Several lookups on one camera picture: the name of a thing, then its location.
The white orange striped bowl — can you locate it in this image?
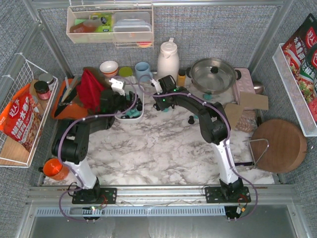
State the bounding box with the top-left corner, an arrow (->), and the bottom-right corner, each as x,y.
99,60 -> 118,78

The yellow spice bottle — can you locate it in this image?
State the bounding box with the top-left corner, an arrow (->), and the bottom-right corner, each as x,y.
177,69 -> 186,87

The black chef knife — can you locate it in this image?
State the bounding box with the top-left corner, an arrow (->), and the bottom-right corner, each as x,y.
53,87 -> 77,118

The black coffee capsule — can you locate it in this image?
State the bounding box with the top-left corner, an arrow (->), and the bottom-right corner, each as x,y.
188,116 -> 195,124
136,98 -> 143,111

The metal wire stand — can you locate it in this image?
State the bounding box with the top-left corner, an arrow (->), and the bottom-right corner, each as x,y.
245,137 -> 269,169

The white wire basket right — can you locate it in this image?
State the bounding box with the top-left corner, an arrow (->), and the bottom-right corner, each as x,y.
272,43 -> 317,137

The red lidded jar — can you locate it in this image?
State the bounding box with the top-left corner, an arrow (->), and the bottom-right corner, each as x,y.
34,81 -> 51,100

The clear plastic food box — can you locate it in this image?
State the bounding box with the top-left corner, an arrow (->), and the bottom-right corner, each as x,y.
112,11 -> 152,42

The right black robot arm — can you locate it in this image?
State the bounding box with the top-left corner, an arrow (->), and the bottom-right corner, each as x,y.
151,75 -> 243,201

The orange cup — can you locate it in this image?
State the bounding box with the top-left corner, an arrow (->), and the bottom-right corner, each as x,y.
41,158 -> 69,181

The blue mug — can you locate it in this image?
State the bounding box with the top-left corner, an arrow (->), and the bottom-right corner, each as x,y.
135,62 -> 153,82

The round wooden board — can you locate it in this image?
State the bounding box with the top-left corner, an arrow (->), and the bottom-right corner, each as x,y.
251,119 -> 307,173

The orange plastic tray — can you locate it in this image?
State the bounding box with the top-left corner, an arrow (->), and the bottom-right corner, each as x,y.
51,81 -> 88,119

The white plastic storage basket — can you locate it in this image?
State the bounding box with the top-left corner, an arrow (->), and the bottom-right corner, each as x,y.
115,84 -> 144,124

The white wire rack left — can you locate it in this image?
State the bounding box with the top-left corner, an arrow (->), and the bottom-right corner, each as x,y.
0,53 -> 58,168

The red cloth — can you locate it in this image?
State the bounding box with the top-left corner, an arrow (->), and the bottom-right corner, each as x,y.
76,70 -> 109,112

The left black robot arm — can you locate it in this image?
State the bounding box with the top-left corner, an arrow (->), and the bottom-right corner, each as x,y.
52,88 -> 138,201

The pink striped oven mitt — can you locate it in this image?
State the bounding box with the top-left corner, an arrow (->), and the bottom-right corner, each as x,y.
235,110 -> 258,132

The cardboard sheet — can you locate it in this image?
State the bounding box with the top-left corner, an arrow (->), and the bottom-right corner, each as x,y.
240,92 -> 269,110
224,103 -> 244,129

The pink box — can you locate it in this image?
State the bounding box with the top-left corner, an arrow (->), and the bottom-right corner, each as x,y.
232,68 -> 255,104

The white handled knife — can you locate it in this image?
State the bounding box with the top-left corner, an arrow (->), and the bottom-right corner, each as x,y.
64,75 -> 81,96

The green lidded cup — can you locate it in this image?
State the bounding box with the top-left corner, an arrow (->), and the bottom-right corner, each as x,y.
118,66 -> 133,77

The white thermos jug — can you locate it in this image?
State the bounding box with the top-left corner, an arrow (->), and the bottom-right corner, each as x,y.
157,38 -> 179,80

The steel pot with lid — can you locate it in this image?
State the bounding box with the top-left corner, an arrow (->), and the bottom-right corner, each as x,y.
186,58 -> 242,95

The orange snack bag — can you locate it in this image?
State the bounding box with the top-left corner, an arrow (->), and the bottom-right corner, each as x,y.
0,84 -> 42,152

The red seasoning packet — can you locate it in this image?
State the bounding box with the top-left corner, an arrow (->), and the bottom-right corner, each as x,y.
282,13 -> 317,120

